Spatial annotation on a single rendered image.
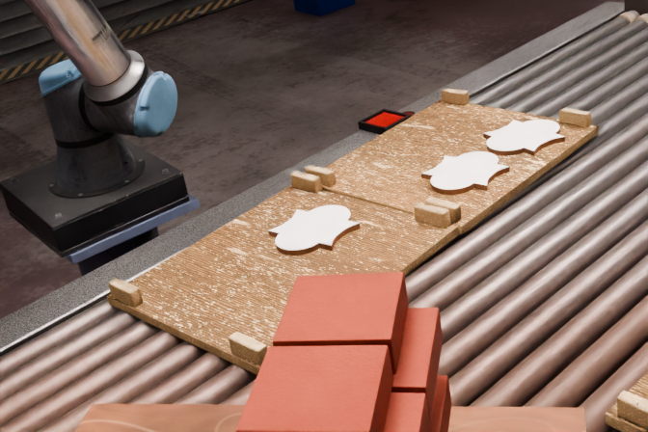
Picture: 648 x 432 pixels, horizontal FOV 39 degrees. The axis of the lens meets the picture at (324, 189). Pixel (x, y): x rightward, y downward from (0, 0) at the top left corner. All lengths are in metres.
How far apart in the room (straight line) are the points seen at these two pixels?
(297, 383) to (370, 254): 0.89
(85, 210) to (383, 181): 0.54
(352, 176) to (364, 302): 1.08
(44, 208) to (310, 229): 0.55
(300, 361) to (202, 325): 0.79
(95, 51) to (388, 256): 0.59
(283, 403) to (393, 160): 1.20
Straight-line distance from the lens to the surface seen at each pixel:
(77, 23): 1.53
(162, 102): 1.65
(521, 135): 1.67
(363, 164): 1.65
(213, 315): 1.30
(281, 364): 0.50
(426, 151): 1.67
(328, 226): 1.44
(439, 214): 1.40
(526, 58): 2.14
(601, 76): 2.00
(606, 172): 1.59
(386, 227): 1.44
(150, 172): 1.80
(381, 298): 0.54
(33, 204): 1.80
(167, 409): 0.98
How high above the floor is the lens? 1.62
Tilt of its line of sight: 26 degrees down
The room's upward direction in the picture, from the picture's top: 10 degrees counter-clockwise
